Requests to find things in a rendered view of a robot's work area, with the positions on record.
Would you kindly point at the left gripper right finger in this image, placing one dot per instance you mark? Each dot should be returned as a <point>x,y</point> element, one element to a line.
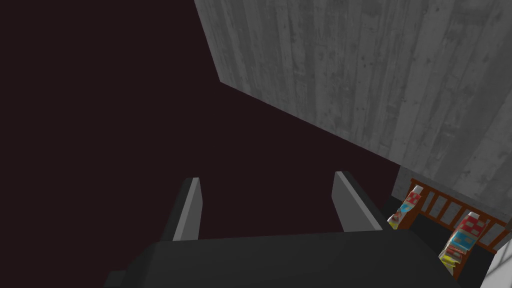
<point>354,206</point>

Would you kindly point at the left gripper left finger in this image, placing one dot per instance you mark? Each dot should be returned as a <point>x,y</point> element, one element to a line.
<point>187,212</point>

